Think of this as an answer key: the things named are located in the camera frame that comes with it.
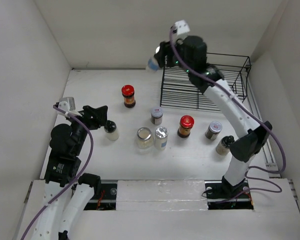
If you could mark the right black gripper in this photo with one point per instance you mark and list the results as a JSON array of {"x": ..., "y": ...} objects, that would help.
[{"x": 165, "y": 49}]

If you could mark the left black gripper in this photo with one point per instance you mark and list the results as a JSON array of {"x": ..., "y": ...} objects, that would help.
[{"x": 96, "y": 117}]

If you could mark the silver lid spice shaker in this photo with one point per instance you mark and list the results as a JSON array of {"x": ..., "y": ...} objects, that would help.
[{"x": 153, "y": 64}]

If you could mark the red lid sauce jar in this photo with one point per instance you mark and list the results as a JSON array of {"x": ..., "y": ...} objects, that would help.
[
  {"x": 186, "y": 123},
  {"x": 128, "y": 93}
]

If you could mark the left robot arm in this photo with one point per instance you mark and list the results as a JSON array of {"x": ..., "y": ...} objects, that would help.
[{"x": 67, "y": 187}]

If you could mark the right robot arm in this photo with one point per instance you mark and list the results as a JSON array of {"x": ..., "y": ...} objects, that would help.
[{"x": 251, "y": 132}]

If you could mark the black cap white bottle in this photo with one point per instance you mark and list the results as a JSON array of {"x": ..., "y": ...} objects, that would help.
[{"x": 111, "y": 130}]

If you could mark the open glass jar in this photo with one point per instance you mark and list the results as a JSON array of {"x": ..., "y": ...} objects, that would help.
[{"x": 144, "y": 138}]

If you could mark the white lid dark jar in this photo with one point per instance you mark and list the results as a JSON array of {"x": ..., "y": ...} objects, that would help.
[{"x": 156, "y": 115}]

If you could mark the black cap beige bottle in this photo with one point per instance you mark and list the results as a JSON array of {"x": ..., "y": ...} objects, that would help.
[{"x": 223, "y": 147}]

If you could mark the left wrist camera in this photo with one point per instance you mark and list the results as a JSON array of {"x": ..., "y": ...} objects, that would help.
[{"x": 67, "y": 103}]

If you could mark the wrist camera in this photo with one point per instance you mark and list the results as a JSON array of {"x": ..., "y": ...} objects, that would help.
[
  {"x": 67, "y": 103},
  {"x": 180, "y": 29}
]

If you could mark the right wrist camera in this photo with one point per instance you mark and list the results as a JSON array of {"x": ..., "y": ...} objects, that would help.
[{"x": 180, "y": 29}]

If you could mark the black wire rack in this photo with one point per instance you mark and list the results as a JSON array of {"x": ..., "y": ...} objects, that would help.
[{"x": 177, "y": 91}]

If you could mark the metal mounting rail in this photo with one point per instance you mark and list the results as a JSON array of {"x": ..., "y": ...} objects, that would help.
[{"x": 105, "y": 199}]

